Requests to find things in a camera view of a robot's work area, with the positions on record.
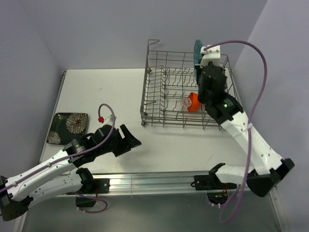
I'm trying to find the aluminium mounting rail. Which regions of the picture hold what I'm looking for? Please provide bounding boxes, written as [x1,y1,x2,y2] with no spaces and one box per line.
[43,169,276,198]

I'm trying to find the grey wire dish rack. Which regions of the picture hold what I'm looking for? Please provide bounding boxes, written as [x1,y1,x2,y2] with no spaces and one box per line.
[140,49,240,128]

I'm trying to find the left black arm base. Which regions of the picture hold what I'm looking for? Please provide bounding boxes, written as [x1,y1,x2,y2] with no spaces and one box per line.
[75,178,110,210]

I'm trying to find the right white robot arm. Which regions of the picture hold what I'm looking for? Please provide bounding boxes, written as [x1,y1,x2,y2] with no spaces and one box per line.
[197,61,295,197]

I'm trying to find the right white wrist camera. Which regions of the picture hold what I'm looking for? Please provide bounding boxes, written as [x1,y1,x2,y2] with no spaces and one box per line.
[200,45,221,68]

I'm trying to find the black floral square plate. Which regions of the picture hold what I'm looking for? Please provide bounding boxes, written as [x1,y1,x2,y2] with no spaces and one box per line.
[46,113,88,145]

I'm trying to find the clear drinking glass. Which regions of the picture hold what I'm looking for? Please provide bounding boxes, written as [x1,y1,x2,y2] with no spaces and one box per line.
[177,97,193,112]

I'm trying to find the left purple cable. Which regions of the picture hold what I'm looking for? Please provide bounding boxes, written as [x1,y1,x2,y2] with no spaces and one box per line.
[0,103,117,194]

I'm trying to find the orange plastic bowl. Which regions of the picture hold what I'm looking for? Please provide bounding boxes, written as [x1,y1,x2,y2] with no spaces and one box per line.
[187,92,201,112]

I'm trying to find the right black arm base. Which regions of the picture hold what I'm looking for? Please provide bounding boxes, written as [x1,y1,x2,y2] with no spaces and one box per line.
[190,174,237,191]

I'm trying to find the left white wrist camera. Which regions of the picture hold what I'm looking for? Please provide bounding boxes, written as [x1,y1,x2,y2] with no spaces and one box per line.
[98,115,117,125]

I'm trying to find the teal scalloped plate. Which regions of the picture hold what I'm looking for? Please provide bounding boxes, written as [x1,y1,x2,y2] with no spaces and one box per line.
[194,39,204,85]

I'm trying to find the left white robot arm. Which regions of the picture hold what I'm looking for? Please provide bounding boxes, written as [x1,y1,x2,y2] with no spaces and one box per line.
[0,125,141,221]

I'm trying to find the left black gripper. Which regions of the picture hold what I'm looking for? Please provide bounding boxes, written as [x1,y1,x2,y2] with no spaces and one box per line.
[97,124,141,157]

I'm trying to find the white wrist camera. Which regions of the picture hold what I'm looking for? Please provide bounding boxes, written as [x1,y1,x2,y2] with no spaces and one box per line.
[98,115,117,125]
[200,45,221,68]

